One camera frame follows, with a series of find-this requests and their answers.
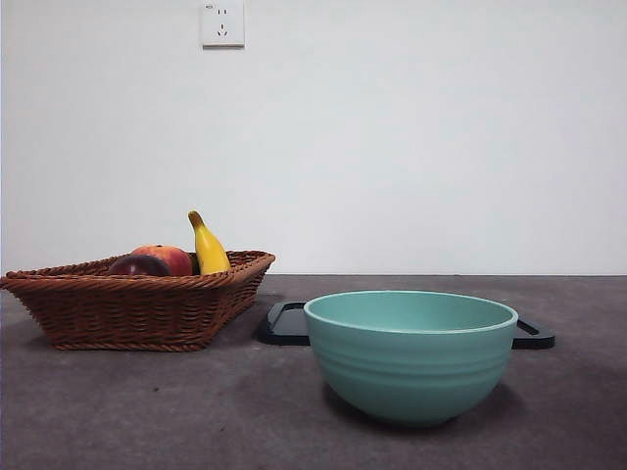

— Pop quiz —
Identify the red orange peach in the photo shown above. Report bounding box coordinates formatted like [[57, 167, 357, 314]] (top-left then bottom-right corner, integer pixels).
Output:
[[129, 244, 194, 276]]

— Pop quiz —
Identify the brown wicker basket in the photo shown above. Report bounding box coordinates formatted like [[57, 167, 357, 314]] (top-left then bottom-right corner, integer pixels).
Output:
[[0, 250, 276, 353]]

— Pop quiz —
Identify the yellow banana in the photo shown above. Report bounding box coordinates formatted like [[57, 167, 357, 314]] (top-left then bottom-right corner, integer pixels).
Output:
[[187, 210, 232, 275]]

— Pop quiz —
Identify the black rectangular tray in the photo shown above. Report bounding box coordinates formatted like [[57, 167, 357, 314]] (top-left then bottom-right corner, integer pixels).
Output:
[[255, 301, 557, 351]]

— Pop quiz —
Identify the dark red plum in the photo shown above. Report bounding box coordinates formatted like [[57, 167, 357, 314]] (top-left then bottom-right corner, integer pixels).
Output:
[[108, 254, 173, 277]]

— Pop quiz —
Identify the white wall socket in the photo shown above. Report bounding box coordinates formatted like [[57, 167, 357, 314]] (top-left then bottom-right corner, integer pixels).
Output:
[[202, 1, 246, 50]]

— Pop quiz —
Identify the teal ribbed bowl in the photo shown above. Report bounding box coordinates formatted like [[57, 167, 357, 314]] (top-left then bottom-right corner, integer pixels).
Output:
[[303, 289, 519, 428]]

